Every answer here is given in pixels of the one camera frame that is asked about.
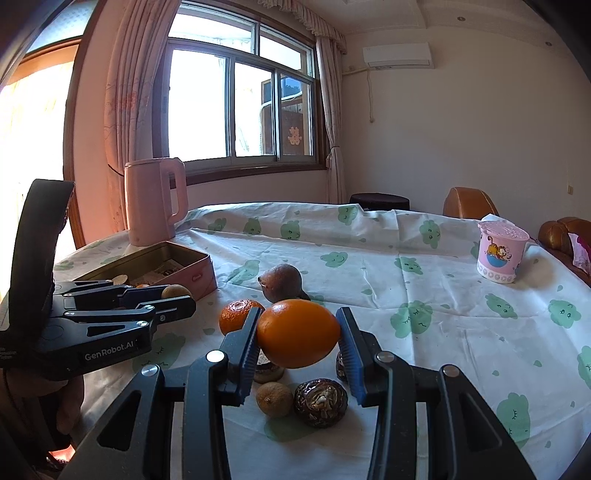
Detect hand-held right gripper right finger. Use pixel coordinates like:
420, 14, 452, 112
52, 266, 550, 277
336, 306, 539, 480

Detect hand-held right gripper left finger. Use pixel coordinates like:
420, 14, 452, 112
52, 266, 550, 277
58, 307, 264, 480

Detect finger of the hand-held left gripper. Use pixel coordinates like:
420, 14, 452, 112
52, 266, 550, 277
48, 295, 197, 335
52, 280, 167, 311

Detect dimpled mandarin orange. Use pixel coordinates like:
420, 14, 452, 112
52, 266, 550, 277
219, 299, 266, 336

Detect large smooth orange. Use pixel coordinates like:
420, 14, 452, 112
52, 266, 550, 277
257, 299, 341, 369

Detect walnut stuffed date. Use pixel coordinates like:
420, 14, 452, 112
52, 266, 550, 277
335, 351, 354, 384
254, 351, 284, 384
294, 378, 349, 428

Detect pink metal tin box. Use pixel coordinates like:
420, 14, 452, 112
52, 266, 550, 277
74, 241, 218, 303

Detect person's left hand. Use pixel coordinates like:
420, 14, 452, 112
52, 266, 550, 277
46, 375, 86, 437

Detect printed paper leaflet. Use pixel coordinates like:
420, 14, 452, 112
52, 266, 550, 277
129, 258, 185, 287

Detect dark passion fruit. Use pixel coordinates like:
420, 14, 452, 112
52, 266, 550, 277
257, 264, 311, 303

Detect pink electric kettle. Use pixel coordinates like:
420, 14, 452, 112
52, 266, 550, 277
124, 157, 189, 247

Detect white green-printed tablecloth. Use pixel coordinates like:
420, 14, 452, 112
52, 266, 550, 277
53, 203, 591, 480

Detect dark round stool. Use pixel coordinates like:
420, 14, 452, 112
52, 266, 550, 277
349, 193, 411, 212

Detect wooden framed glass door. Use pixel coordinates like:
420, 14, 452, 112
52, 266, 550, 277
0, 37, 86, 250

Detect pink cartoon cup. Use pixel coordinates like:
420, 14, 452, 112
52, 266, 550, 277
476, 220, 530, 284

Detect brown leather armchair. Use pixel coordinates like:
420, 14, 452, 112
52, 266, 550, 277
443, 187, 499, 220

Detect sliding glass window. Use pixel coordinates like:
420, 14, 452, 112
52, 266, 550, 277
152, 0, 326, 178

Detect pink floral curtain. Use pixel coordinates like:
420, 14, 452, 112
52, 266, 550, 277
104, 0, 181, 232

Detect brown leather sofa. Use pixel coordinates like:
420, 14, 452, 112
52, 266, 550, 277
538, 217, 591, 289

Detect narrow pink curtain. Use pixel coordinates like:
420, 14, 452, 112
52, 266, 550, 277
315, 37, 347, 204

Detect floral cushion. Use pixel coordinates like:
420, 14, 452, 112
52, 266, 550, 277
568, 233, 591, 278

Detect white air conditioner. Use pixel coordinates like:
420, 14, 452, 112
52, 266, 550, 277
362, 43, 435, 70

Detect frilled curtain valance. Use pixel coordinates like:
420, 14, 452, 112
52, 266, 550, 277
259, 0, 347, 51

